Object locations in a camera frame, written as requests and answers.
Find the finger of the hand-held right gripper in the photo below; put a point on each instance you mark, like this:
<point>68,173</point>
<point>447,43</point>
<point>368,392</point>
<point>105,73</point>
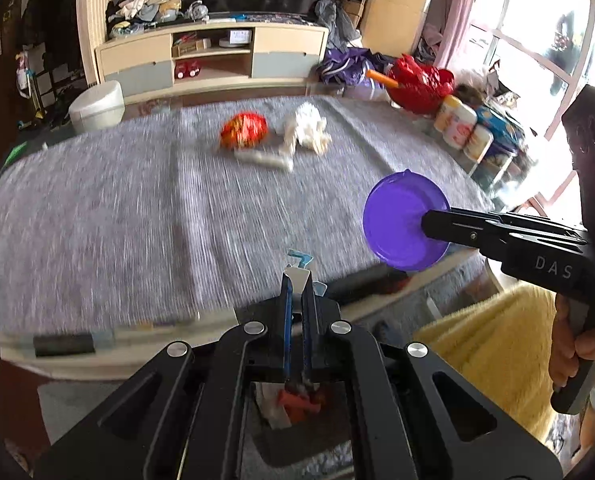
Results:
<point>457,217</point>
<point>457,235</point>

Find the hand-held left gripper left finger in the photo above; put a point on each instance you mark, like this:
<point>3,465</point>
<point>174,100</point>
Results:
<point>287,310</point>

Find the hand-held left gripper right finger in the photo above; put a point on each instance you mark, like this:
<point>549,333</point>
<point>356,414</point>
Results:
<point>308,320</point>

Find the purple plastic bowl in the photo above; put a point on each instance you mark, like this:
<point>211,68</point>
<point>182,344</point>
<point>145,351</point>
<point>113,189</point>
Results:
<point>397,220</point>

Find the person's right hand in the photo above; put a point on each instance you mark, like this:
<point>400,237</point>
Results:
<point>560,350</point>

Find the white bottle plain cap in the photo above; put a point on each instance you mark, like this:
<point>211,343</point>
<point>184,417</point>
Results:
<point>477,144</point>

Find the blue round tin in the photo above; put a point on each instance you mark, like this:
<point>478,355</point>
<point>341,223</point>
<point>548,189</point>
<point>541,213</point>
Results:
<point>502,135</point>

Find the yellow capped cream bottle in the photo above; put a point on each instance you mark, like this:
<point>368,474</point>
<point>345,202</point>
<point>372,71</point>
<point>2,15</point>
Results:
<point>446,115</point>

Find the red plastic basket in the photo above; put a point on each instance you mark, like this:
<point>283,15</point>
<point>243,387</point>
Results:
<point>420,85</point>

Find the grey rolled paper stick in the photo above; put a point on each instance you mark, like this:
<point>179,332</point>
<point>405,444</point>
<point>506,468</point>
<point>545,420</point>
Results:
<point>262,160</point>

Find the orange stick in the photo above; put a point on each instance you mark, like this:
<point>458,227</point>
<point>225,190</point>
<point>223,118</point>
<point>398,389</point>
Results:
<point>381,78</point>

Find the large crumpled white tissue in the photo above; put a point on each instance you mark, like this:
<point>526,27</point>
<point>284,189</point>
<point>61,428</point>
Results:
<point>305,127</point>

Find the red gold foil wrapper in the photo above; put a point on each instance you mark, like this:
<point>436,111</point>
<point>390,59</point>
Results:
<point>243,131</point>

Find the purple bag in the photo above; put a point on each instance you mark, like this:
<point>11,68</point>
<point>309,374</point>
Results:
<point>350,65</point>

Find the large window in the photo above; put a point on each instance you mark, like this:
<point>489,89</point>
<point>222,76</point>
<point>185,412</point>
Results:
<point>527,35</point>

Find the grey woven table cloth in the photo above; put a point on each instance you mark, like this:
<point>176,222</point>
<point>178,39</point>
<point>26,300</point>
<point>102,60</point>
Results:
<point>127,210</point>

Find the pink curtain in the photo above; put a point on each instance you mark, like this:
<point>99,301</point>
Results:
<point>457,10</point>

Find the beige standing air conditioner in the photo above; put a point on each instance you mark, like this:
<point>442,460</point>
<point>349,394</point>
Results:
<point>397,10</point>

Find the grey jacket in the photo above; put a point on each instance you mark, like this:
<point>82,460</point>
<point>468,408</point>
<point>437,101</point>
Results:
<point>335,22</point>

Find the stacked cardboard boxes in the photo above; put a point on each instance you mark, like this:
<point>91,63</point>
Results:
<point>356,2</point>

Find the white round device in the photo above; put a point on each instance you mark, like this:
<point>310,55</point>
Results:
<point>236,39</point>

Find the white round stool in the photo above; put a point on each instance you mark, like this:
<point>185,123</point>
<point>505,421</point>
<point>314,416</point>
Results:
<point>97,107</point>

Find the cardboard box in cabinet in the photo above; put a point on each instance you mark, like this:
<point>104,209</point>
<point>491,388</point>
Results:
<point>191,47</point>

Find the beige television cabinet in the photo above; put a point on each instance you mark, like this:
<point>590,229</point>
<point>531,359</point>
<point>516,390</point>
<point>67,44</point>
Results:
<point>132,57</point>

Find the dark shoes on floor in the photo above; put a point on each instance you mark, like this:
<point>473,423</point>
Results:
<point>67,105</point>

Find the small grey toy figure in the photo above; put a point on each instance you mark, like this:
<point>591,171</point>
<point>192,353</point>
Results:
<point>196,11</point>

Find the green flat toy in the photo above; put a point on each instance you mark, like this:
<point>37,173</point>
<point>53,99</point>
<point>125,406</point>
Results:
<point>14,155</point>

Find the pile of folded clothes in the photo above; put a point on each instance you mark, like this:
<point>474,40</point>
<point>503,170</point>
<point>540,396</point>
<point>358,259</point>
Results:
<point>145,5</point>

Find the child scooter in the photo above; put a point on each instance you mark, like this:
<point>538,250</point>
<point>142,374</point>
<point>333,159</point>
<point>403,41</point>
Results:
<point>29,90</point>

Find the beige folding screen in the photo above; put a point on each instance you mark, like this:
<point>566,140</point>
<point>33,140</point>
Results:
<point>92,20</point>

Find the dark hanging coats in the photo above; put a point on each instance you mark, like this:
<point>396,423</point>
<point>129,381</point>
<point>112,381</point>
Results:
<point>47,5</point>

